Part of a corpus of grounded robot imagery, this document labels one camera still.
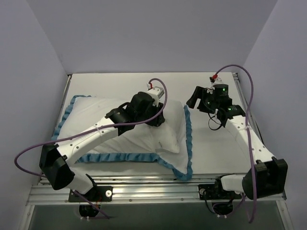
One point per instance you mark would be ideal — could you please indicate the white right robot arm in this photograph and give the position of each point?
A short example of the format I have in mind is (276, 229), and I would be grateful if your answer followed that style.
(267, 174)

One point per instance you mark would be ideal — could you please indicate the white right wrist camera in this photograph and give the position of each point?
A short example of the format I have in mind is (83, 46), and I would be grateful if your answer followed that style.
(215, 80)

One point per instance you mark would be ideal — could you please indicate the aluminium rail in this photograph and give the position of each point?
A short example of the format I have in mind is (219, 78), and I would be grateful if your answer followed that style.
(66, 88)
(249, 115)

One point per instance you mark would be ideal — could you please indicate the aluminium left side rail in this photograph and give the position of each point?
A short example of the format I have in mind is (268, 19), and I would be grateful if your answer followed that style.
(66, 88)

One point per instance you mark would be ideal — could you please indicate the blue houndstooth pillow with pillowcase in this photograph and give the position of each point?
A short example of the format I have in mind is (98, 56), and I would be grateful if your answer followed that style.
(169, 145)

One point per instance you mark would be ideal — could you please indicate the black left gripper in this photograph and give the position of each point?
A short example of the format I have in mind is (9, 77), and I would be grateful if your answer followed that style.
(158, 118)

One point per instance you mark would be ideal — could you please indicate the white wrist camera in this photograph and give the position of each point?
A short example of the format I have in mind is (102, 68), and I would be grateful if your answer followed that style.
(215, 80)
(155, 92)

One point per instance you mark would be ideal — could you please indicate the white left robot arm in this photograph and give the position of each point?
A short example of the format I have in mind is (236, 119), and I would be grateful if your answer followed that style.
(58, 157)

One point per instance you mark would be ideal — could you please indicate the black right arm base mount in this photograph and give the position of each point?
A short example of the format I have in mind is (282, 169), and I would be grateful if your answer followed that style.
(212, 192)

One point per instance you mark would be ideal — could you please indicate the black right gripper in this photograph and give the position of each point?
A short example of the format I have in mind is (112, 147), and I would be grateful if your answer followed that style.
(201, 100)

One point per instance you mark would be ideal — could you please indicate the aluminium front rail frame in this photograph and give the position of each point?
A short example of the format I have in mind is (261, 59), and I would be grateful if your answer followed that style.
(129, 190)

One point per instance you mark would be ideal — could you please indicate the aluminium right side rail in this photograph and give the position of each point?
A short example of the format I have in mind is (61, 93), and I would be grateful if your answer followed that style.
(249, 115)

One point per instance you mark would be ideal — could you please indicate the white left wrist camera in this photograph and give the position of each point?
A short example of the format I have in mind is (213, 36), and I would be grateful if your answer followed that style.
(155, 92)

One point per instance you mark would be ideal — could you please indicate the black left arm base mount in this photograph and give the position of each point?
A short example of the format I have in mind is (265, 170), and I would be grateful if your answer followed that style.
(96, 194)

